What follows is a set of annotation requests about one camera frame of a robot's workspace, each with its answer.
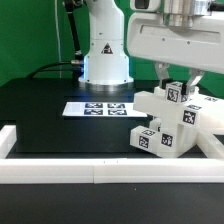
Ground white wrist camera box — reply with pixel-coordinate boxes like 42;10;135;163
130;0;162;13

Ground white U-shaped fence frame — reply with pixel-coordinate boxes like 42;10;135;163
0;125;224;184

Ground white marker sheet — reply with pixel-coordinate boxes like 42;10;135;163
62;102;146;118

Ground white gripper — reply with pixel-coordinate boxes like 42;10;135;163
127;12;224;101

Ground black camera stand pole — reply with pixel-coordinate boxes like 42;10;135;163
63;0;83;60

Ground black cable on table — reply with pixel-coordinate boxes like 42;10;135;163
26;61;84;80

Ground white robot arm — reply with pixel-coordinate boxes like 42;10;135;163
80;0;224;95

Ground white chair back frame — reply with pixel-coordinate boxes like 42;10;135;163
133;87;224;135

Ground white chair seat plate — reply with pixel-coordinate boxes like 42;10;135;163
149;118;198;158

